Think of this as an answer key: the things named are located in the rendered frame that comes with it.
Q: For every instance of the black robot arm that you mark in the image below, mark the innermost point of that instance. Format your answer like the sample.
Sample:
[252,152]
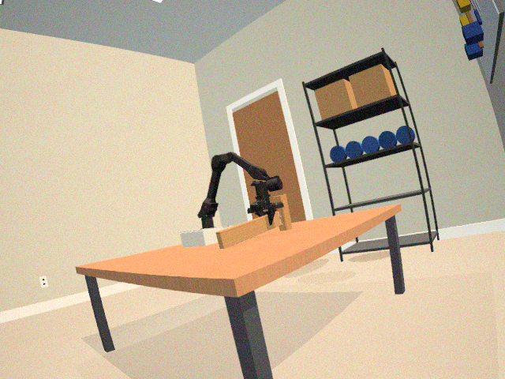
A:
[218,164]

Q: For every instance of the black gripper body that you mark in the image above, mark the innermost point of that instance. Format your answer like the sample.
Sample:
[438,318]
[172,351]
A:
[270,206]

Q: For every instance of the wooden post with slot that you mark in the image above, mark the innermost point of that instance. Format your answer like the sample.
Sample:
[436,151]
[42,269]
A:
[284,213]

